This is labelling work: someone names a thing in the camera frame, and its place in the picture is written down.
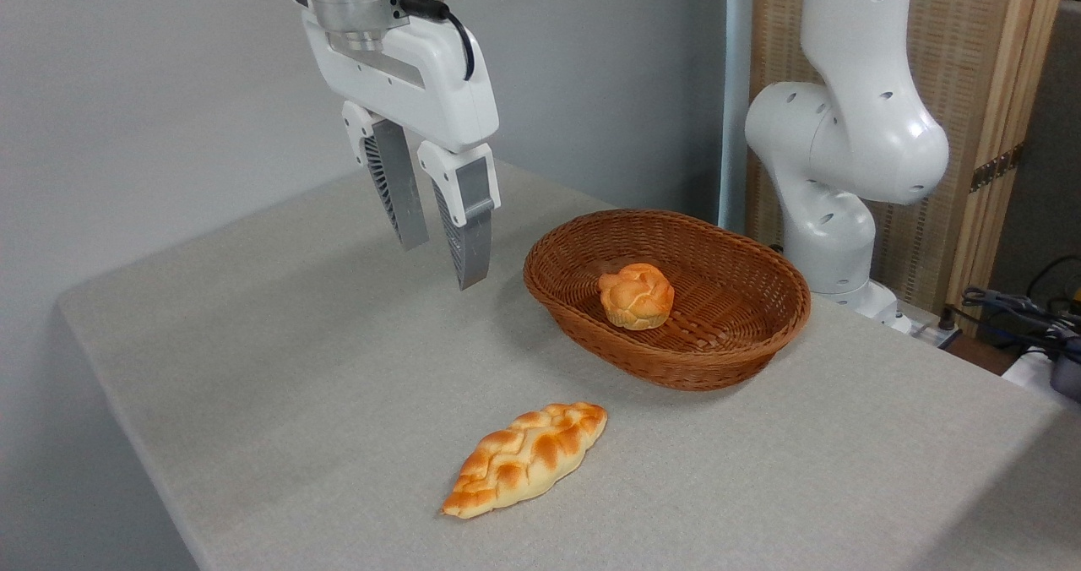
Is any long braided bread loaf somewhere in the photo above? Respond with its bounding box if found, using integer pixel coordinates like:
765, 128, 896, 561
440, 401, 609, 519

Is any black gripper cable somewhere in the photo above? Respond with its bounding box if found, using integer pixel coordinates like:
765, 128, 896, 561
399, 0, 476, 82

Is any brown wicker basket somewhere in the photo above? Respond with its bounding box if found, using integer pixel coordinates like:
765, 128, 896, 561
523, 209, 812, 392

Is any round knotted bread roll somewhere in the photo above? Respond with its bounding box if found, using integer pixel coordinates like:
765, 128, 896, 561
598, 263, 676, 332

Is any thin black cable loop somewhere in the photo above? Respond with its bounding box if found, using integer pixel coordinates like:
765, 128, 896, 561
1025, 254, 1081, 303

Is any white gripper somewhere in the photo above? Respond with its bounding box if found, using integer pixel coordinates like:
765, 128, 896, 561
286, 0, 502, 291

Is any metal screen hinge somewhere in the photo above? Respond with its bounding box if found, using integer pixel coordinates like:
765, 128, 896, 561
969, 144, 1025, 193

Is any white power strip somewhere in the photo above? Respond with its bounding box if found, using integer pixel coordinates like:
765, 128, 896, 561
905, 318, 964, 350

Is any wooden folding screen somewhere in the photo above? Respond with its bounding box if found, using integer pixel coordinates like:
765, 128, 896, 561
747, 0, 1070, 335

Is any white vertical pole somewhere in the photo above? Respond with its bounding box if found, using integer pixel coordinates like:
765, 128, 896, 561
718, 0, 755, 234

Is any grey cable bundle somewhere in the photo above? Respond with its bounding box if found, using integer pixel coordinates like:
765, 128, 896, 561
961, 286, 1081, 362

